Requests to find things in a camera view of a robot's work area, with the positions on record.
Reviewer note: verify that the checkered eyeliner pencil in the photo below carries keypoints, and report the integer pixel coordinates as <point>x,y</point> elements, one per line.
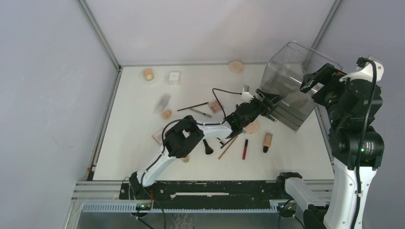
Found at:
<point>200,112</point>

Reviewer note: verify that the round tan jar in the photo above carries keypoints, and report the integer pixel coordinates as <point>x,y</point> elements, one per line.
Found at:
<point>148,74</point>

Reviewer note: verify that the clear acrylic makeup organizer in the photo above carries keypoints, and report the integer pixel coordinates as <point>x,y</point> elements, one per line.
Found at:
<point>283,76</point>

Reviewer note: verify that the red black liquid lipstick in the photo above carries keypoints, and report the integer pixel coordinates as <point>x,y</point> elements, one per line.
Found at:
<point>245,149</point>

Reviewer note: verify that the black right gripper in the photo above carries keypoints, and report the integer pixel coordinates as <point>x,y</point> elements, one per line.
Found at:
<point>331,75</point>

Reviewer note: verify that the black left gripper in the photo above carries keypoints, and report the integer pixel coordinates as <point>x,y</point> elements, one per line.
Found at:
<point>270,99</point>

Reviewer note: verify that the peach foundation bottle silver pump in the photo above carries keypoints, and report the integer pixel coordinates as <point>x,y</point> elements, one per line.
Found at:
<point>185,159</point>

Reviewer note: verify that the round beige powder puff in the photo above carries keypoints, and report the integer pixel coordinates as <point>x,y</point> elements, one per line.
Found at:
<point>252,128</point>

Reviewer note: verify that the beige foundation bottle black cap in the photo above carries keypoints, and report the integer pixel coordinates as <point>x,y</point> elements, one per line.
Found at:
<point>267,142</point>

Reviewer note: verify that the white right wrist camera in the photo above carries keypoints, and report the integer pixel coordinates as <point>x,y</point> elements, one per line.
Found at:
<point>364,69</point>

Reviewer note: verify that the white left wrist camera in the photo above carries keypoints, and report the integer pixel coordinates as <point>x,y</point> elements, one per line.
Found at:
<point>245,94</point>

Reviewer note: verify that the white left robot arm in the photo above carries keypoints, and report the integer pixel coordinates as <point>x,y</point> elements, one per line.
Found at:
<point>181,136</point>

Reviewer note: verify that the clear plastic bottle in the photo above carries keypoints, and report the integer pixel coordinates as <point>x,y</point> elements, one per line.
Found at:
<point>162,103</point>

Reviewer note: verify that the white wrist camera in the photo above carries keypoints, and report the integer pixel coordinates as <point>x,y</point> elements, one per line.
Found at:
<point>364,69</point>
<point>245,94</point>

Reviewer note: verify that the nine-pan eyeshadow palette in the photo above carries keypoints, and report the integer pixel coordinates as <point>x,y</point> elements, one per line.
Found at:
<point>215,106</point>

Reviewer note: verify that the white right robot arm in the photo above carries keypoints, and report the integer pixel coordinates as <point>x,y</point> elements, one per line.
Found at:
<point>357,151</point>

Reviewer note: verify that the orange square powder compact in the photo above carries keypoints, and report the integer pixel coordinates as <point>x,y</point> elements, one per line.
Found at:
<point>157,137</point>

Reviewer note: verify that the round beige sponge far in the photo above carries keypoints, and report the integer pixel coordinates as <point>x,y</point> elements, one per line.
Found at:
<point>236,66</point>

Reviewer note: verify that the gold slim pencil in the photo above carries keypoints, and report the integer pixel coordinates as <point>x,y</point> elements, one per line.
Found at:
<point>227,147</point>

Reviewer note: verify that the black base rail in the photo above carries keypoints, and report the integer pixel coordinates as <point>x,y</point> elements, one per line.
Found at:
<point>208,195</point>

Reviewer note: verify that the large black powder brush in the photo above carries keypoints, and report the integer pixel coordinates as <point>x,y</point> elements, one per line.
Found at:
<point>208,149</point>

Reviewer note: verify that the beige beauty blender sponge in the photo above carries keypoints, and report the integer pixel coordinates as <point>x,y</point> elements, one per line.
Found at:
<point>166,114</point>

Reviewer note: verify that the white cube box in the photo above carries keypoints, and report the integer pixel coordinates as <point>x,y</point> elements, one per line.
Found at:
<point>174,78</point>

